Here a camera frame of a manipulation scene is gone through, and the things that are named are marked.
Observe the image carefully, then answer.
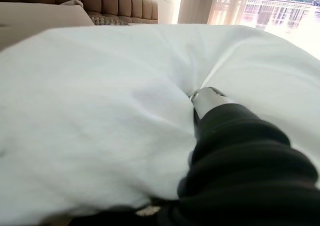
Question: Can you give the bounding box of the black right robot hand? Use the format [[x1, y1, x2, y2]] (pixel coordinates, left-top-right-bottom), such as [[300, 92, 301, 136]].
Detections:
[[171, 85, 320, 226]]

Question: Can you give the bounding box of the white duvet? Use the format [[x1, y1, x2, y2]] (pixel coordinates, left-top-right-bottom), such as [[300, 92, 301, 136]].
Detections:
[[0, 23, 320, 217]]

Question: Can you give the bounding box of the sheer cream curtain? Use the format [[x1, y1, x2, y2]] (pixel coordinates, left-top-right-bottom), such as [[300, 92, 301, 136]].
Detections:
[[206, 0, 251, 26]]

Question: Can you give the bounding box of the large bright window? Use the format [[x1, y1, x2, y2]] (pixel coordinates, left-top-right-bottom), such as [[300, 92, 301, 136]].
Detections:
[[239, 0, 320, 45]]

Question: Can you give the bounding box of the grey patterned fringed cushion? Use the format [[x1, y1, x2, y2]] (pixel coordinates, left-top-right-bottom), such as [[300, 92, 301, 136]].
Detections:
[[86, 10, 130, 27]]

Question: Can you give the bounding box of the large beige pillow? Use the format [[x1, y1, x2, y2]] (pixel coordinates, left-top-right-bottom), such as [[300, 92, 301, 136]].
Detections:
[[0, 0, 96, 52]]

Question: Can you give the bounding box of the brown upholstered bed frame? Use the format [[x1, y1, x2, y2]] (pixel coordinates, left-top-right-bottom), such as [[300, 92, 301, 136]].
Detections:
[[0, 0, 160, 25]]

